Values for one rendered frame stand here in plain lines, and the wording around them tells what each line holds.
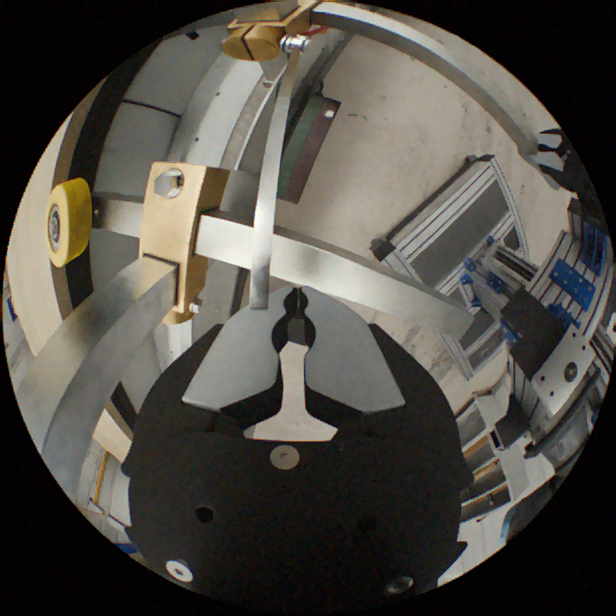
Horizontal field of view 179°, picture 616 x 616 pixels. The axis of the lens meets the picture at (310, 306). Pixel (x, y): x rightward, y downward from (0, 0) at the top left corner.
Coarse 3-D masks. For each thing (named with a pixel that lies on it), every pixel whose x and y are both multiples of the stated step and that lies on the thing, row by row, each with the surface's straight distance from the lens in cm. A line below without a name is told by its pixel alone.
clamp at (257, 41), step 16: (304, 0) 24; (320, 0) 25; (288, 16) 21; (304, 16) 23; (240, 32) 20; (256, 32) 20; (272, 32) 20; (288, 32) 21; (224, 48) 22; (240, 48) 21; (256, 48) 20; (272, 48) 20
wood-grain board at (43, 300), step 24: (72, 120) 29; (72, 144) 29; (48, 168) 30; (48, 192) 29; (24, 216) 45; (24, 240) 46; (24, 264) 50; (48, 264) 30; (24, 288) 58; (48, 288) 33; (24, 312) 76; (48, 312) 39; (48, 336) 49; (96, 432) 117; (120, 432) 60; (120, 456) 160
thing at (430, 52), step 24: (192, 24) 30; (216, 24) 30; (312, 24) 26; (336, 24) 25; (360, 24) 24; (384, 24) 24; (408, 48) 24; (432, 48) 24; (456, 72) 25; (480, 96) 26; (504, 96) 28; (504, 120) 28; (528, 144) 29
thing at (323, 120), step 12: (324, 108) 32; (336, 108) 32; (324, 120) 31; (312, 132) 31; (324, 132) 31; (312, 144) 30; (300, 156) 30; (312, 156) 30; (300, 168) 30; (300, 180) 30; (288, 192) 30
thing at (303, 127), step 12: (312, 96) 33; (312, 108) 32; (300, 120) 31; (312, 120) 31; (300, 132) 31; (288, 144) 30; (300, 144) 30; (288, 156) 30; (288, 168) 30; (288, 180) 30
